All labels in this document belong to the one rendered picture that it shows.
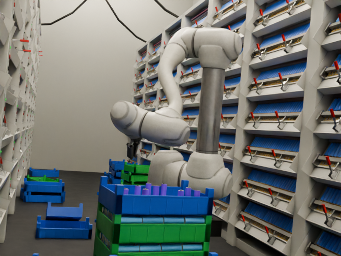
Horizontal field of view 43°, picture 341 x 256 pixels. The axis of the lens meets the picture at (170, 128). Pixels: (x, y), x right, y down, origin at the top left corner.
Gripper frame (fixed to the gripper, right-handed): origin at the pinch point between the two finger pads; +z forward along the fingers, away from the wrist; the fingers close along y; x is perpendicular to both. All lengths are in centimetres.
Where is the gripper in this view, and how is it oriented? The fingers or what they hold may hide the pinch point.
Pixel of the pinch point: (147, 143)
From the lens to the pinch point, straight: 192.8
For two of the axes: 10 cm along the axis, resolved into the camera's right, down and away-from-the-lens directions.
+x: 7.9, 5.2, -3.3
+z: 1.8, 3.2, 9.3
